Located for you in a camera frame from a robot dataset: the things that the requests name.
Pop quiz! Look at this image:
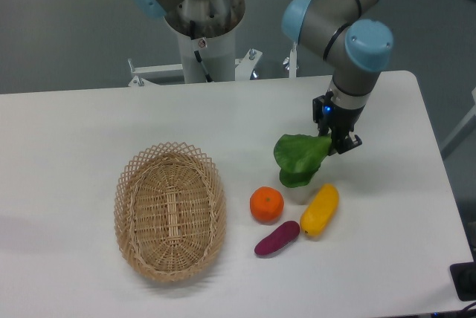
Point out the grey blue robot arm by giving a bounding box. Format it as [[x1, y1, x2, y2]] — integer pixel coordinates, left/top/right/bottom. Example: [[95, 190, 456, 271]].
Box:
[[133, 0, 393, 154]]

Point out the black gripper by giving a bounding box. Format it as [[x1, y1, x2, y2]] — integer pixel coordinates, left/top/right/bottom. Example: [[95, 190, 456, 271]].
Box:
[[312, 91, 365, 155]]

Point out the white frame at right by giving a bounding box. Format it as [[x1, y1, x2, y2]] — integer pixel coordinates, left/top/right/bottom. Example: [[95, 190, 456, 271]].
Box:
[[440, 89, 475, 160]]

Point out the orange tangerine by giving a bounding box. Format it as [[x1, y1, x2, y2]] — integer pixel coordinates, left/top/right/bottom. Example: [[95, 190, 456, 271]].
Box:
[[249, 186, 284, 223]]

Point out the yellow mango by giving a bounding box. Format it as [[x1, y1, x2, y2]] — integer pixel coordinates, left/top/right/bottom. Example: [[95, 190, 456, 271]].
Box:
[[300, 184, 340, 237]]

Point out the green leafy vegetable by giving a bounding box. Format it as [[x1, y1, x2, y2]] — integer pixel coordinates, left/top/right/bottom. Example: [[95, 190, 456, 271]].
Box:
[[273, 134, 332, 188]]

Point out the purple sweet potato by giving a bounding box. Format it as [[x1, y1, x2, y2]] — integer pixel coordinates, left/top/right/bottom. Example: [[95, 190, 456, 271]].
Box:
[[254, 221, 300, 257]]

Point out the black cable on pedestal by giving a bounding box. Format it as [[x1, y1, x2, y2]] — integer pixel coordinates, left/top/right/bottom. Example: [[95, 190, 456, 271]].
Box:
[[189, 19, 215, 83]]

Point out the black box at table edge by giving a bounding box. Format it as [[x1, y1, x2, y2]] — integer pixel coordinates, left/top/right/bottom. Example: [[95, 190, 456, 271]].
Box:
[[449, 262, 475, 302]]

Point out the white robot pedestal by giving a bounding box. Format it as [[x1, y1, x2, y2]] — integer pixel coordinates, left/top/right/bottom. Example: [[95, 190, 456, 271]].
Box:
[[128, 0, 263, 86]]

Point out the woven wicker basket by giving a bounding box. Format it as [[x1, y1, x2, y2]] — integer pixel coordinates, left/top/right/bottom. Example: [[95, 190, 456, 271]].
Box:
[[114, 142, 227, 283]]

